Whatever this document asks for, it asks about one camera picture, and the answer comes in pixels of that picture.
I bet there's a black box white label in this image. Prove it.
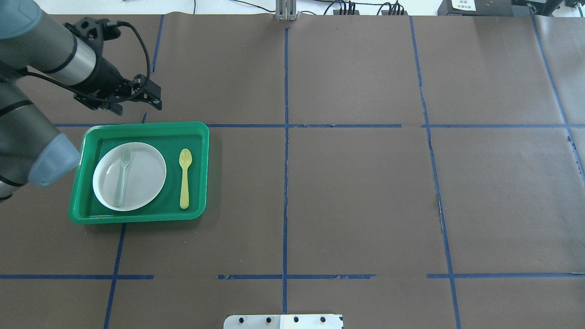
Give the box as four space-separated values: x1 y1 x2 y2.
437 0 532 17

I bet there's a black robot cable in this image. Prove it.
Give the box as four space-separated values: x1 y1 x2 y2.
18 21 151 103

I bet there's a yellow plastic spoon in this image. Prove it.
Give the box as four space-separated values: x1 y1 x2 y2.
178 148 192 209

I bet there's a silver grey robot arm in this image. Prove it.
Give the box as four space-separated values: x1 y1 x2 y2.
0 0 163 202

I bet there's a green plastic tray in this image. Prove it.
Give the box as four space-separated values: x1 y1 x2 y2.
69 122 210 224

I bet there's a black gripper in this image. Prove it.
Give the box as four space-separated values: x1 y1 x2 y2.
73 69 163 115

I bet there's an aluminium frame post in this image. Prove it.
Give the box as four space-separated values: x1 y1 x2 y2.
274 0 298 21

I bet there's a white round plate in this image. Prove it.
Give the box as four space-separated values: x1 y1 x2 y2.
92 142 167 211

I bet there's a pale green plastic fork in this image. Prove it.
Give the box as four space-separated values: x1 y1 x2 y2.
113 144 131 207

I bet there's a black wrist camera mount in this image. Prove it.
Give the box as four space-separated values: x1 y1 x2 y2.
63 17 121 41

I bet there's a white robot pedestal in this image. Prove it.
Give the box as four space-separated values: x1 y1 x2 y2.
223 313 344 329

